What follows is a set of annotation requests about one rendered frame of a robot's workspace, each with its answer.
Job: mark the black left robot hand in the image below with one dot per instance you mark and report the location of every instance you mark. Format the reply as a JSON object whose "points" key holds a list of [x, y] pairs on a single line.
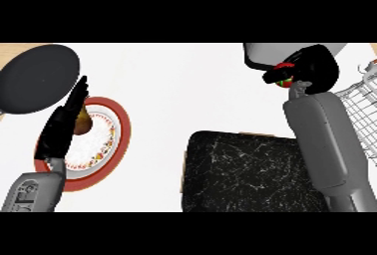
{"points": [[59, 132]]}

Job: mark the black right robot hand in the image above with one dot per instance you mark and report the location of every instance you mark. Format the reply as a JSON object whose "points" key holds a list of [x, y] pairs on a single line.
{"points": [[319, 71]]}

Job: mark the red tomato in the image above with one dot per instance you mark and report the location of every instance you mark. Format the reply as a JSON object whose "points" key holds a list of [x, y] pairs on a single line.
{"points": [[285, 79]]}

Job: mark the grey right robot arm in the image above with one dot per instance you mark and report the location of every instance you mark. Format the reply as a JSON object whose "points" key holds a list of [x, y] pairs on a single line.
{"points": [[326, 146]]}

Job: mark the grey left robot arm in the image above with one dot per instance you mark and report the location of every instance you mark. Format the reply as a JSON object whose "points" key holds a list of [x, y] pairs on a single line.
{"points": [[35, 192]]}

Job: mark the grey tray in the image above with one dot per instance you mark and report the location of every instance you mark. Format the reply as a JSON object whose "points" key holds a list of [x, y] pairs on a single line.
{"points": [[280, 54]]}

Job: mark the brown pear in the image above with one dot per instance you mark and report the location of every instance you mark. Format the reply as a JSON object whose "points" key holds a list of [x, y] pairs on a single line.
{"points": [[82, 123]]}

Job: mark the white patterned plate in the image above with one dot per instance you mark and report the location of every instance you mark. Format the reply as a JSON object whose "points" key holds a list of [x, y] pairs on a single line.
{"points": [[96, 146]]}

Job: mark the red round placemat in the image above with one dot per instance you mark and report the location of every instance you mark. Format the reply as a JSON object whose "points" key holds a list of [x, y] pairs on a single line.
{"points": [[122, 132]]}

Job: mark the dark grey round pan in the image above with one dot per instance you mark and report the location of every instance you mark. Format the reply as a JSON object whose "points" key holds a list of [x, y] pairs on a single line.
{"points": [[38, 79]]}

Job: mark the black marble cutting board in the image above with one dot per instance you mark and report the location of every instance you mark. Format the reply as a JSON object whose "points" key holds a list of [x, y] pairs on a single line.
{"points": [[251, 176]]}

